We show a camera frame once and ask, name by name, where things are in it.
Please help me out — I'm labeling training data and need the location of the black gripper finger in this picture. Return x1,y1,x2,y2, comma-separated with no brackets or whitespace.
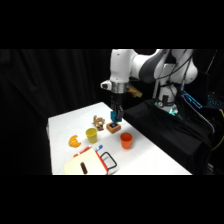
110,106,118,122
117,106,126,122

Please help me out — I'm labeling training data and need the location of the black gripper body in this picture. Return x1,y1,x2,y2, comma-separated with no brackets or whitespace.
110,91,126,110

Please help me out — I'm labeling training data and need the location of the blue cube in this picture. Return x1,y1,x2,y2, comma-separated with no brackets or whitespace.
110,111,122,123

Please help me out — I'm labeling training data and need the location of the wooden block with blue dot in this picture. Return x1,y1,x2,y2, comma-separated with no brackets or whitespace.
106,121,122,135

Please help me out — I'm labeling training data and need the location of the tan toy giraffe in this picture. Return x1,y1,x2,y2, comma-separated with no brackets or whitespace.
92,115,106,132

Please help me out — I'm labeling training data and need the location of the orange cup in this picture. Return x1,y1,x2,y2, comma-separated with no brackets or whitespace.
119,132,134,150

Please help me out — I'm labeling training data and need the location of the yellow cup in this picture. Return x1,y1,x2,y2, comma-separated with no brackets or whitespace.
85,127,99,144

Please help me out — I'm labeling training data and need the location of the orange toy croissant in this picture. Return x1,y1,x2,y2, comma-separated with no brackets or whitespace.
68,134,82,148

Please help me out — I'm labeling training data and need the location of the black cloth covered stand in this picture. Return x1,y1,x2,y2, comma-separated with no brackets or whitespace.
123,98,215,176

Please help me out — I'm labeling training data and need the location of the red marker pen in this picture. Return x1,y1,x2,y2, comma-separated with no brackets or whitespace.
72,145,93,159

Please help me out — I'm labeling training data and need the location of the green base light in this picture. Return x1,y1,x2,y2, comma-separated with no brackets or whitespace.
167,107,179,117

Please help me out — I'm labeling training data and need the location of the cream notebook with red edge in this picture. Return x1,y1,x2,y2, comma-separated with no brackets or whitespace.
62,147,109,176

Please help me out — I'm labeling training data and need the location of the brown cylinder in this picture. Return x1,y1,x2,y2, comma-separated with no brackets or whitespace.
80,161,89,175

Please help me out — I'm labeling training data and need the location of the blue lit device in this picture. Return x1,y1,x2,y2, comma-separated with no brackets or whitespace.
179,88,203,110

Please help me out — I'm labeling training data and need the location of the black curtain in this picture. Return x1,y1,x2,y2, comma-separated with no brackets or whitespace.
0,49,224,176

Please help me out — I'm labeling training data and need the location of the tan wrist camera mount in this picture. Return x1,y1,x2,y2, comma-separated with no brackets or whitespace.
127,85,144,99

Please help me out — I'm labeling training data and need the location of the white box with black handle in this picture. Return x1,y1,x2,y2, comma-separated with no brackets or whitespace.
99,151,119,175

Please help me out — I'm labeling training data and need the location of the yellow cable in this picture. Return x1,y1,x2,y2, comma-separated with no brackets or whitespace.
211,107,224,152

